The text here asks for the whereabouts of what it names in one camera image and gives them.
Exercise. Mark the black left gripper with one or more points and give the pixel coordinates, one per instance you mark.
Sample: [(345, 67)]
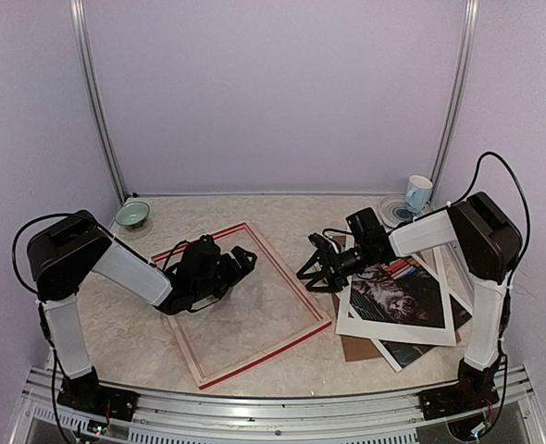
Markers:
[(246, 267)]

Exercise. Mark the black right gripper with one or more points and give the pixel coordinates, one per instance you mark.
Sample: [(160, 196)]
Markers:
[(338, 278)]

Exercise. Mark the white mat board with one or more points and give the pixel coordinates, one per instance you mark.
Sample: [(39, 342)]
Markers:
[(347, 324)]

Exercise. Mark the cat and books photo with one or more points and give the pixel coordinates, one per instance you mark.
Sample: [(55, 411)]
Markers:
[(402, 314)]

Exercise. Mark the red wooden picture frame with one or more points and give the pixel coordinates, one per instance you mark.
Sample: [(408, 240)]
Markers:
[(243, 300)]

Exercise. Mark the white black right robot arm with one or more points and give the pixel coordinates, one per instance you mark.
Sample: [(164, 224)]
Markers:
[(491, 244)]

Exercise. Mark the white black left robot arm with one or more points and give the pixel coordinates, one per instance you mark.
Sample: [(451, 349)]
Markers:
[(64, 254)]

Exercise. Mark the round swirl pattern plate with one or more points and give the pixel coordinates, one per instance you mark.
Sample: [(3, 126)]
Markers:
[(393, 210)]

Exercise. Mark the green ceramic bowl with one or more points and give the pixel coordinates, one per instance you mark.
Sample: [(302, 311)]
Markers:
[(132, 215)]

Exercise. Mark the light blue ceramic mug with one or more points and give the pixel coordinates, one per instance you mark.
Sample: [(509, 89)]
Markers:
[(417, 194)]

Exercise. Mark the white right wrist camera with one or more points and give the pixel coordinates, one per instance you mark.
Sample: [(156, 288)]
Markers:
[(327, 249)]

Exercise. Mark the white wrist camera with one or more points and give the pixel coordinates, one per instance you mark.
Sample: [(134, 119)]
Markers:
[(202, 304), (327, 249)]

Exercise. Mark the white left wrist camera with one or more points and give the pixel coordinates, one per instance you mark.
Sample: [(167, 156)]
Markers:
[(202, 304)]

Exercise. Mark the brown frame backing board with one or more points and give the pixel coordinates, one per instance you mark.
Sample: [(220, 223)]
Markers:
[(358, 347)]

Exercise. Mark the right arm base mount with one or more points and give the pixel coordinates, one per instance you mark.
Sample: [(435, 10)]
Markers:
[(472, 390)]

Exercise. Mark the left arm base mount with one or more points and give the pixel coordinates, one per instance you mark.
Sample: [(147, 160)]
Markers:
[(86, 394)]

